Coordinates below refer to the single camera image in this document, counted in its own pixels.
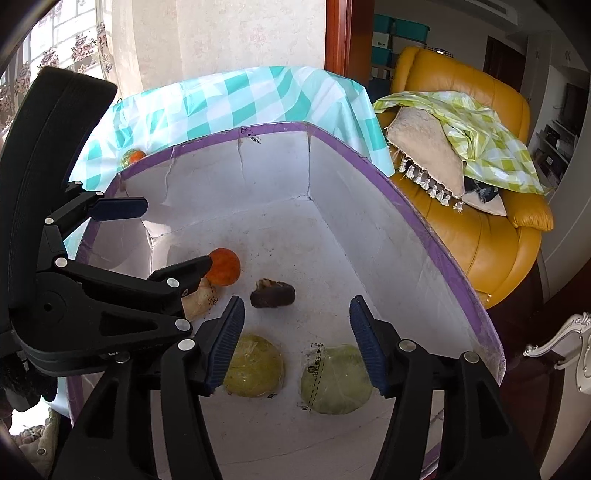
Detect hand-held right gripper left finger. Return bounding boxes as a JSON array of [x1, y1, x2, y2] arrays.
[[51, 295, 245, 480]]

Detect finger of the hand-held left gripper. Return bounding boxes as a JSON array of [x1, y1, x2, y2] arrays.
[[44, 182, 148, 259], [39, 255, 214, 333]]

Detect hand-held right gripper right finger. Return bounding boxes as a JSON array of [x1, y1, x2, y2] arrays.
[[348, 295, 541, 480]]

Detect pale fruit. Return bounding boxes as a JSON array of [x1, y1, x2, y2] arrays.
[[181, 279, 219, 320]]

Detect netted green fruit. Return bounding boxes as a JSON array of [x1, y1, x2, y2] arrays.
[[224, 333, 286, 398]]

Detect large orange tangerine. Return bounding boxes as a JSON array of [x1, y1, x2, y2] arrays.
[[205, 248, 242, 284]]

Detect large green fruit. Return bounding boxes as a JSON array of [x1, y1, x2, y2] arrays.
[[300, 342, 374, 415]]

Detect dark brown fruit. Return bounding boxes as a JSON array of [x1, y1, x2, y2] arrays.
[[250, 278, 296, 309]]

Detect purple cardboard box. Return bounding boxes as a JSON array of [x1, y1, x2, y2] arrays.
[[67, 121, 506, 480]]

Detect floral lace curtain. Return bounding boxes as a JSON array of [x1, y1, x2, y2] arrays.
[[0, 23, 116, 130]]

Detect teal checked tablecloth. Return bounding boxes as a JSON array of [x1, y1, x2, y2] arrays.
[[65, 66, 394, 259]]

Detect yellow leather armchair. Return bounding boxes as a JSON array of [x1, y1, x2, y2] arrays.
[[390, 45, 555, 310]]

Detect white and dark cushion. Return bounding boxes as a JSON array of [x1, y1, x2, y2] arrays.
[[462, 178, 508, 217]]

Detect white ornate furniture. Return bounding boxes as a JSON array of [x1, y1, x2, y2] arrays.
[[523, 311, 591, 370]]

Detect beige quilted cushion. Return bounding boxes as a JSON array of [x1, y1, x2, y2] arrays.
[[13, 411, 62, 477]]

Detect beige tasselled cushion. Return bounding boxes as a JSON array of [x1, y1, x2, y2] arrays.
[[385, 106, 467, 213]]

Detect green checked cloth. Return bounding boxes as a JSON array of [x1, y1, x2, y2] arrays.
[[373, 91, 552, 197]]

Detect white shelf unit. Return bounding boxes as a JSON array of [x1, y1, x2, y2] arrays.
[[531, 119, 580, 185]]

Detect white storage box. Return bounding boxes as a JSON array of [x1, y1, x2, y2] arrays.
[[392, 36, 428, 57]]

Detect dark wooden door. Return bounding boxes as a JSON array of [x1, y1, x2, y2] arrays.
[[485, 37, 527, 93]]

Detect red wooden door frame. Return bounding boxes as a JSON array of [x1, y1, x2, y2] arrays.
[[325, 0, 375, 84]]

